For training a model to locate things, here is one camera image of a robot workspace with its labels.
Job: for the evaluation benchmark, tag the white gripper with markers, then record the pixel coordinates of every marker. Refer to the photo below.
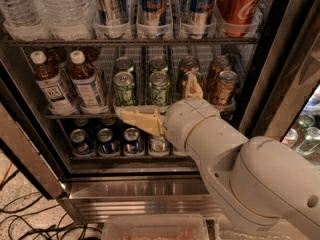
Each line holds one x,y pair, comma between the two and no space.
184,120

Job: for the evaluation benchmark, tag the redbull can top shelf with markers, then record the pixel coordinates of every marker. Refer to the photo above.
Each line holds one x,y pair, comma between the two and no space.
196,16

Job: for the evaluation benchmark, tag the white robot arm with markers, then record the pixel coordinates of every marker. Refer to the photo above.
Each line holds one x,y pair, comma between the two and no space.
256,182

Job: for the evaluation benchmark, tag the front right green can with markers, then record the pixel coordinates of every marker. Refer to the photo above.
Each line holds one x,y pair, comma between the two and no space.
159,90

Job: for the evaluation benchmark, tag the green can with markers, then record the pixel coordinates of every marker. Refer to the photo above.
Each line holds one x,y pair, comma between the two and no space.
158,63
125,89
124,64
159,90

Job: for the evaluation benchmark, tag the front left gold can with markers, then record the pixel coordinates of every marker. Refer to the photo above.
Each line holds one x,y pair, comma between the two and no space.
200,80

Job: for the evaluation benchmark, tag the gold can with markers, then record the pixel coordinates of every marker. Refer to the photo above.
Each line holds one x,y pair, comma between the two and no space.
218,64
200,80
224,88
188,63

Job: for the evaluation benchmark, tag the rear right green can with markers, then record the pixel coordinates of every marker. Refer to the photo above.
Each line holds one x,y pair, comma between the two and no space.
158,63

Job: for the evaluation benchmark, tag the rear left gold can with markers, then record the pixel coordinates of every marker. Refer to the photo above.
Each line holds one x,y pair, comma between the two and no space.
188,63

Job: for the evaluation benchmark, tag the right blue pepsi can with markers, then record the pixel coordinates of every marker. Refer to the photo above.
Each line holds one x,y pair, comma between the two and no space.
132,141

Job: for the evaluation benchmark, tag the blue pepsi can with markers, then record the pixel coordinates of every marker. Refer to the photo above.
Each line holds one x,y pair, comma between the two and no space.
82,145
107,144
132,141

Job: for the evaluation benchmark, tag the front right gold can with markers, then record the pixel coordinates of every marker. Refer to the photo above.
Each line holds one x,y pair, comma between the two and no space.
224,88

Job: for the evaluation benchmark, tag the front left green can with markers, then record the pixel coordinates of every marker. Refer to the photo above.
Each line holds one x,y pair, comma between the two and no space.
125,89

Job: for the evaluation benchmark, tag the rear left green can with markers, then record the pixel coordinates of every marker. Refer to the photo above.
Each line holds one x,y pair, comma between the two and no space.
124,64

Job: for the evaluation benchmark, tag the rear right gold can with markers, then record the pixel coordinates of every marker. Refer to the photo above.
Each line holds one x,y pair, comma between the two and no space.
218,64

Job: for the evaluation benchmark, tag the middle blue pepsi can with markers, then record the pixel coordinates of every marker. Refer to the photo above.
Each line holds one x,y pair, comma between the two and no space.
107,144

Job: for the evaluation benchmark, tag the left blue pepsi can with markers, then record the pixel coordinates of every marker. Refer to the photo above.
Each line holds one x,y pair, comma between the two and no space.
82,145

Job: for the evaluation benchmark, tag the middle redbull can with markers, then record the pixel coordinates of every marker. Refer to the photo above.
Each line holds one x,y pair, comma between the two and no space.
153,16

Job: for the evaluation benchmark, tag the glass fridge door right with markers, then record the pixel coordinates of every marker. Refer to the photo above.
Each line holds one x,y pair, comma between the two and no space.
284,71

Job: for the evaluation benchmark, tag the red coca cola can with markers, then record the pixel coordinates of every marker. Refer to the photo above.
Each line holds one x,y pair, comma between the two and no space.
236,15

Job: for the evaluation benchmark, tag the left silver redbull can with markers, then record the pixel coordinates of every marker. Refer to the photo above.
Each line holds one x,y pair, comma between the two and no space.
112,15

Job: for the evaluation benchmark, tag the right tea bottle white cap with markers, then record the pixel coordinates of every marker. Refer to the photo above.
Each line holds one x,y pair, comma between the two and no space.
88,84

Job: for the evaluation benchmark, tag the tea bottle white cap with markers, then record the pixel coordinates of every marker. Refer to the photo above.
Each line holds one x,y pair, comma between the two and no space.
88,84
54,85

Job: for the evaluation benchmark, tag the left tea bottle white cap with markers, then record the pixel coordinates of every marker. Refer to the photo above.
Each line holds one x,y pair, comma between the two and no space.
54,85

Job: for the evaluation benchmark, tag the left clear plastic bin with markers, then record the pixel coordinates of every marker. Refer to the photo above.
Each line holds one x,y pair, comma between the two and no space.
155,227

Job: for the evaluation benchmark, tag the clear plastic bin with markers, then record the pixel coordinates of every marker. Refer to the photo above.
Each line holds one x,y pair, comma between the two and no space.
281,231
155,227

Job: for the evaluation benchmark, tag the right clear water bottle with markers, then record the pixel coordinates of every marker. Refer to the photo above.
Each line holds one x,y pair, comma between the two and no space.
67,19

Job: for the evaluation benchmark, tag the clear water bottle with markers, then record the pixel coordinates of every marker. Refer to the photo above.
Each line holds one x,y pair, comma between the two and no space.
23,21
67,19

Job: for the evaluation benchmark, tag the right clear plastic bin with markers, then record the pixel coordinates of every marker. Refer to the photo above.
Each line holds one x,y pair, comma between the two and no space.
281,231

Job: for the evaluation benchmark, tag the left clear water bottle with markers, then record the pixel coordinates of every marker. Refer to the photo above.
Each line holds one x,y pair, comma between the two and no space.
23,21

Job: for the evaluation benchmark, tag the stainless steel fridge frame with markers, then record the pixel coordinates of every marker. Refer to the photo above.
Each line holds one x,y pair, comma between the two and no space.
95,188

